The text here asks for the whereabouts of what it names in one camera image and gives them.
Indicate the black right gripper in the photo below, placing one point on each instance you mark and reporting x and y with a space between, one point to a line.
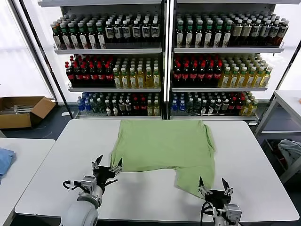
217 196

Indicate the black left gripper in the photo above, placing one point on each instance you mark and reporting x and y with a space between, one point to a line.
103 174

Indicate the green polo shirt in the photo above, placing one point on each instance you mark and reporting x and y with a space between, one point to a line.
160 146

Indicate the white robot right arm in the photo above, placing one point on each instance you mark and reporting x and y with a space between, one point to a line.
219 222

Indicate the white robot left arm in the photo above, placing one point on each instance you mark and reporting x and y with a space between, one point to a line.
80 212

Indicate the dark bottle white cap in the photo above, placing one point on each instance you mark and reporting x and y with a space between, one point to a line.
114 108
121 107
218 106
107 108
128 107
204 107
211 107
225 106

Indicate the green tinted drink bottle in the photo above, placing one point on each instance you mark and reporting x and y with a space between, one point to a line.
190 106
101 106
95 106
197 106

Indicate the blue drink bottle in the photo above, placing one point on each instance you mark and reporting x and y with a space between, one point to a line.
174 106
88 105
182 106
81 105

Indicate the white paper scrap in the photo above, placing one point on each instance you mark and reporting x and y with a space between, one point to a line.
65 113

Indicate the cola bottle red cap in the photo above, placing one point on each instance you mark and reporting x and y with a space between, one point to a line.
240 106
211 75
232 106
85 75
93 75
143 106
185 75
177 75
101 75
194 75
109 75
69 75
136 106
218 75
202 75
77 75

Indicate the black storage crate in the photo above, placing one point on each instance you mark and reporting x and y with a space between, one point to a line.
270 147

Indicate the red fabric item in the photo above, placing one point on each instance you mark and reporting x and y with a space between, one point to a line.
282 161

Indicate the yellow drink bottle white cap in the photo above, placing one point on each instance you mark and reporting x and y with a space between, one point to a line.
141 79
156 108
133 80
253 108
245 108
241 79
250 79
225 79
233 79
150 108
157 79
266 78
258 79
125 80
149 79
116 80

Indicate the grey white cloth pile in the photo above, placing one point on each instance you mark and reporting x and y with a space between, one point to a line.
291 150

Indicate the blue folded cloth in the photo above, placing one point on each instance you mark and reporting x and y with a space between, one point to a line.
5 160

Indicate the silver metal parts bundle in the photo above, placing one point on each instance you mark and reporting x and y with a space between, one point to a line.
22 108

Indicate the brown cardboard box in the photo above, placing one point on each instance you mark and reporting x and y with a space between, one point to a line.
14 121

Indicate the white shelf unit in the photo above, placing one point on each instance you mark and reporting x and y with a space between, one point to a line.
223 50
105 50

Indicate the dark drink bottle green label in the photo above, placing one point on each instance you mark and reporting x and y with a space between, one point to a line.
56 35
218 34
209 34
73 35
82 35
189 34
180 34
199 34
227 34
92 35
64 35
101 35

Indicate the dark bottle white blue label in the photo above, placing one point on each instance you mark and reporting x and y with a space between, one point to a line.
118 31
255 31
146 31
109 31
127 31
275 31
266 31
155 31
283 30
136 31

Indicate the dark bottle beige label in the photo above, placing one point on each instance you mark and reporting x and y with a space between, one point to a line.
238 31
247 31

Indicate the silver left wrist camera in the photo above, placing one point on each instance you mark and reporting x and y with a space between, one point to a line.
89 181

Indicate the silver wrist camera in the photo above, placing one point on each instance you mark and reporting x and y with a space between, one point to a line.
89 181
232 212

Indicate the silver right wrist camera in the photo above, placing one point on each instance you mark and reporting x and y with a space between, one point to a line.
232 212

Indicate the grey metal frame side table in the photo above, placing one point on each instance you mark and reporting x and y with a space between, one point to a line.
289 97

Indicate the black slanted frame pole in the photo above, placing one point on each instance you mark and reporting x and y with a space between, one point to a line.
41 47
289 66

